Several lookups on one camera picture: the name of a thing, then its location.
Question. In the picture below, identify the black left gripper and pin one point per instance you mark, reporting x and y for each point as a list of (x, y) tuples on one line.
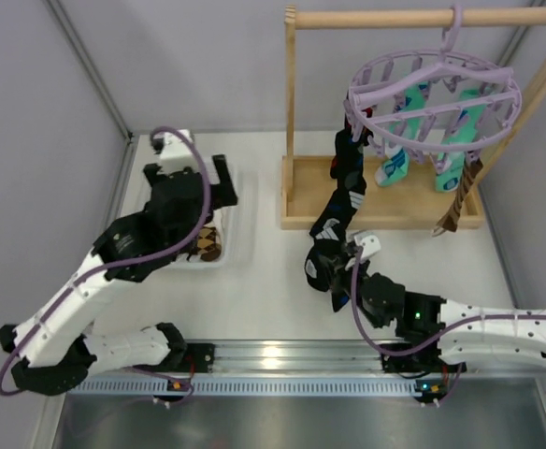
[(191, 175)]

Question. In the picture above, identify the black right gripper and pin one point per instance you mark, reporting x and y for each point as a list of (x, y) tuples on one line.
[(340, 261)]

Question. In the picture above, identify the black sport sock blue accents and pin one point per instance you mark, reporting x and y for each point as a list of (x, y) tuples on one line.
[(315, 266)]

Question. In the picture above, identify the black sport sock grey patches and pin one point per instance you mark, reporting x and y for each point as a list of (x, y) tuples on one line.
[(347, 169)]

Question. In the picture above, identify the mint green sport sock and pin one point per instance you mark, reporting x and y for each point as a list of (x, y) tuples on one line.
[(396, 166)]

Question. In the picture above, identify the mint green blue sock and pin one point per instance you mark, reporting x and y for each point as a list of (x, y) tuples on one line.
[(448, 178)]

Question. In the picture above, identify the brown tan striped sock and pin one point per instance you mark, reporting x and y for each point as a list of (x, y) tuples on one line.
[(450, 220)]

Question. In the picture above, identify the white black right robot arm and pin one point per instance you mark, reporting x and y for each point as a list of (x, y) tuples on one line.
[(433, 332)]

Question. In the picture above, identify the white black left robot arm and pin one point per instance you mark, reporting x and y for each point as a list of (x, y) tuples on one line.
[(51, 353)]

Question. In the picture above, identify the purple round clip hanger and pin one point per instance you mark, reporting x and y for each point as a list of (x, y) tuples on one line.
[(457, 81)]

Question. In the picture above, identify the white plastic laundry basket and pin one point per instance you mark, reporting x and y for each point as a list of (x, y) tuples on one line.
[(233, 223)]

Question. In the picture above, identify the brown tan argyle sock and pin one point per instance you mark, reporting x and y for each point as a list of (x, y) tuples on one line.
[(208, 247)]

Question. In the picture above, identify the wooden hanging rack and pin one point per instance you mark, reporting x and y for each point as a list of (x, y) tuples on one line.
[(413, 202)]

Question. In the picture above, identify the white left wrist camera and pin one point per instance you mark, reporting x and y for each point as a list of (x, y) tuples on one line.
[(172, 154)]

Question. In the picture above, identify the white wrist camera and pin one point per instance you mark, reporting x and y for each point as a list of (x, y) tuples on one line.
[(367, 243), (172, 154)]

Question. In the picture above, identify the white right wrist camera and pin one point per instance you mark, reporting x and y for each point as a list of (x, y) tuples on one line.
[(367, 243)]

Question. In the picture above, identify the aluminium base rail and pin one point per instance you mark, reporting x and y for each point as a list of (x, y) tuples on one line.
[(349, 356)]

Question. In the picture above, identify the grey slotted cable duct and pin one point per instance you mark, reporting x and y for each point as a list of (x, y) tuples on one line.
[(265, 387)]

